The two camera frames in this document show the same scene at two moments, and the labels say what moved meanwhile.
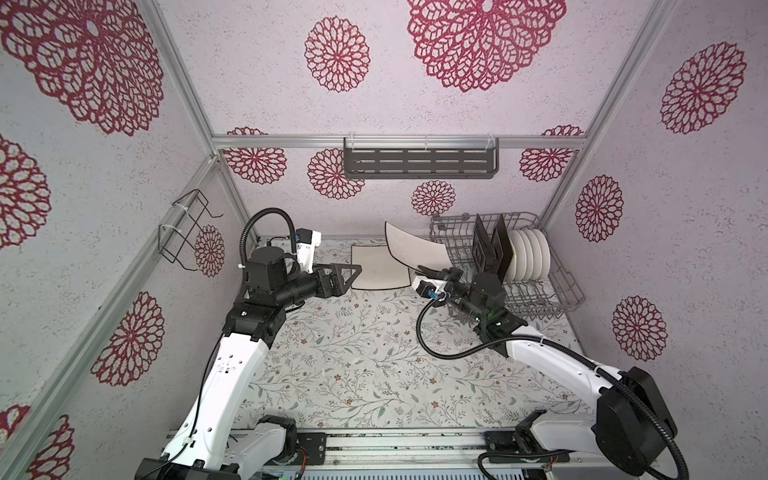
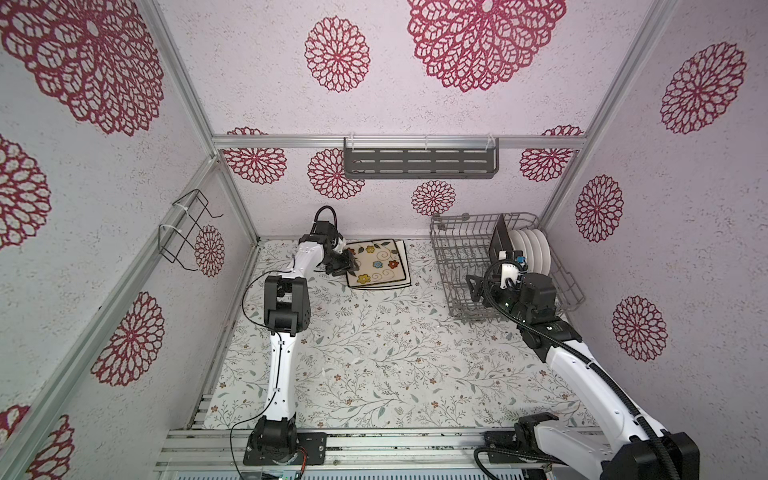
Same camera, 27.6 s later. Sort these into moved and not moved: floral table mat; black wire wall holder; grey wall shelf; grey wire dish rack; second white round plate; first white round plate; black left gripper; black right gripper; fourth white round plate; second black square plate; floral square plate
Moved: black left gripper; floral square plate; black right gripper
Not moved: fourth white round plate; grey wire dish rack; grey wall shelf; floral table mat; second black square plate; first white round plate; second white round plate; black wire wall holder
